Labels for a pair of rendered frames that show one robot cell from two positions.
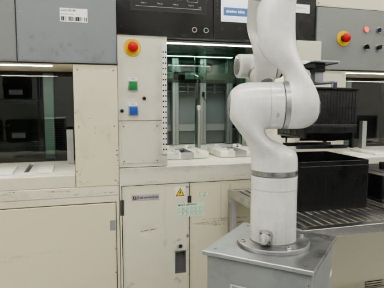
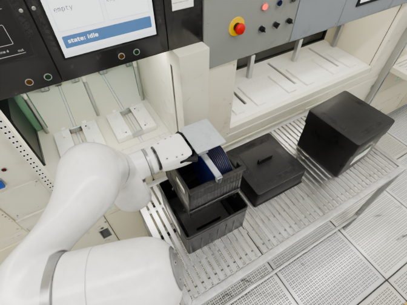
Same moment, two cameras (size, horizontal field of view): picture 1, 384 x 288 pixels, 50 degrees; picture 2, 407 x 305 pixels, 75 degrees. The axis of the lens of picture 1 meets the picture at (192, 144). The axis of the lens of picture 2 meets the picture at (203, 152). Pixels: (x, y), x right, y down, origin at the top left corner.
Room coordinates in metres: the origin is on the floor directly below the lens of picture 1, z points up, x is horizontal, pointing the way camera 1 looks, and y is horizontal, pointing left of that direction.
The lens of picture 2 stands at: (0.99, -0.33, 1.88)
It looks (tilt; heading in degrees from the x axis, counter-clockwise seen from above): 50 degrees down; 346
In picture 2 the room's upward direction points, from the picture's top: straight up
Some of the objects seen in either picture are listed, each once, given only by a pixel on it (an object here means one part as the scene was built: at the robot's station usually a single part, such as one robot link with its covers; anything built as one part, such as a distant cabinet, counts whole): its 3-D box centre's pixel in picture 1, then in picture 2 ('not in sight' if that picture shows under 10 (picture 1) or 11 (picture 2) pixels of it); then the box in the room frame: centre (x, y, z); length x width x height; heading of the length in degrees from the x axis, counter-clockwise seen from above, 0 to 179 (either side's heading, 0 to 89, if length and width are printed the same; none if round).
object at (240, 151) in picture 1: (232, 150); (131, 121); (2.09, -0.21, 0.89); 0.22 x 0.21 x 0.04; 16
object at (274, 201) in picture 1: (273, 208); not in sight; (1.06, -0.22, 0.85); 0.19 x 0.19 x 0.18
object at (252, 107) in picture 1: (262, 128); not in sight; (1.06, -0.18, 1.07); 0.19 x 0.12 x 0.24; 89
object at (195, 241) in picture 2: (314, 178); (201, 204); (1.54, -0.46, 0.85); 0.28 x 0.28 x 0.17; 14
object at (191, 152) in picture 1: (182, 151); (80, 140); (2.02, 0.05, 0.89); 0.22 x 0.21 x 0.04; 16
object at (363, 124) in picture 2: not in sight; (341, 133); (1.74, -1.26, 0.89); 0.29 x 0.29 x 0.25; 20
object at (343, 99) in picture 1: (315, 104); (201, 166); (1.54, -0.46, 1.12); 0.24 x 0.20 x 0.32; 15
